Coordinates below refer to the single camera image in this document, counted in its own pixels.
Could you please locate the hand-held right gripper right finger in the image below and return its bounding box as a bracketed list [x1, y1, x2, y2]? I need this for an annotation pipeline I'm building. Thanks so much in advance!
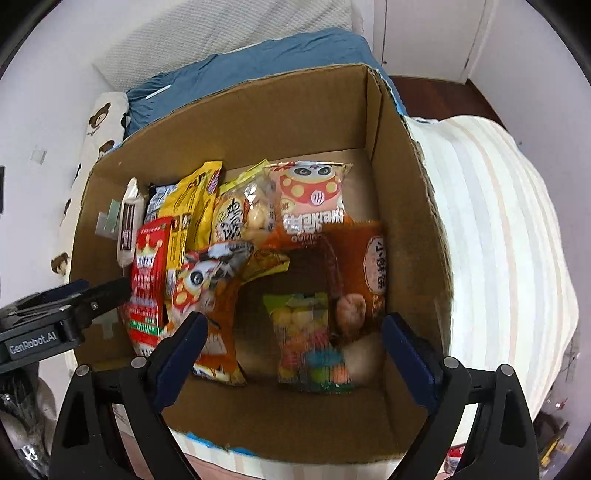
[381, 312, 541, 480]

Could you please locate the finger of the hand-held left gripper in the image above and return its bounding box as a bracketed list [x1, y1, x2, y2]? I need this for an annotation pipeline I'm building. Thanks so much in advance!
[11, 278, 90, 311]
[71, 276, 133, 326]

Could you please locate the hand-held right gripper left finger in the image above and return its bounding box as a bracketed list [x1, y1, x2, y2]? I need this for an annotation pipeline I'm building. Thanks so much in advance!
[48, 311, 208, 480]

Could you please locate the red spicy strip packet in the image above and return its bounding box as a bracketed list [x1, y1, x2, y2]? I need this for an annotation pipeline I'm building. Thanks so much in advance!
[122, 217, 174, 356]

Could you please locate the orange panda mushroom snack packet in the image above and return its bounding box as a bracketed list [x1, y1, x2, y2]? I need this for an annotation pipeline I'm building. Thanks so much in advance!
[164, 240, 254, 386]

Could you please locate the cream sandwich cookie packet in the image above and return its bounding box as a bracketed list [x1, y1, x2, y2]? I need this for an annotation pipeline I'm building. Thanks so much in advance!
[116, 178, 147, 268]

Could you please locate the colourful candy ball bag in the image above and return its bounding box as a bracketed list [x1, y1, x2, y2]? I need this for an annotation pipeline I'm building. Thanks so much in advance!
[263, 292, 354, 393]

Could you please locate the dark blue white snack packet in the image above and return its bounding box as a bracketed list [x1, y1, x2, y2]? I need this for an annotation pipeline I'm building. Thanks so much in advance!
[145, 184, 178, 227]

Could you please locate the tall yellow snack packet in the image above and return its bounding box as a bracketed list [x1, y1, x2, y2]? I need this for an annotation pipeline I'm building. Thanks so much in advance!
[164, 161, 223, 287]

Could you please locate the brown cardboard box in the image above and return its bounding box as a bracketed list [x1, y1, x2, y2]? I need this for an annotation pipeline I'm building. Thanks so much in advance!
[69, 64, 455, 464]

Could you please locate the cream puffed ball snack packet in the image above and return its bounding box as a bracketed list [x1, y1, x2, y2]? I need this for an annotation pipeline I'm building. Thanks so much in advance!
[210, 159, 278, 250]

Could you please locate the pink panda mushroom snack packet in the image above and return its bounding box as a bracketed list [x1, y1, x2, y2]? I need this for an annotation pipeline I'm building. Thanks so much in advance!
[263, 161, 354, 241]

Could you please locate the striped bed blanket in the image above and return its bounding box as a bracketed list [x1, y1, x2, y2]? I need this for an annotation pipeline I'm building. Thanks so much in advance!
[175, 115, 580, 480]

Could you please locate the yellow black object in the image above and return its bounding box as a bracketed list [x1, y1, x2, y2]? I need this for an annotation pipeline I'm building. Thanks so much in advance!
[538, 415, 573, 467]

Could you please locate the bear print pillow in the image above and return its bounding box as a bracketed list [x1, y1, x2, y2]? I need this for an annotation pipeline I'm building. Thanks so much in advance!
[51, 90, 130, 278]

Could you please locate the white quilted cloth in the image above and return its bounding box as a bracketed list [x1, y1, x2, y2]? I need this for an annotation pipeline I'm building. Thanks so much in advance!
[92, 0, 356, 90]

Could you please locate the blue pillow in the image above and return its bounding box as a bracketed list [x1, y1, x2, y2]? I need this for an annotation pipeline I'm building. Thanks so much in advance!
[124, 28, 407, 139]

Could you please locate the white door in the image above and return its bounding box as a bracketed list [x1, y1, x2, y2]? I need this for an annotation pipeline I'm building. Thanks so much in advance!
[374, 0, 490, 84]

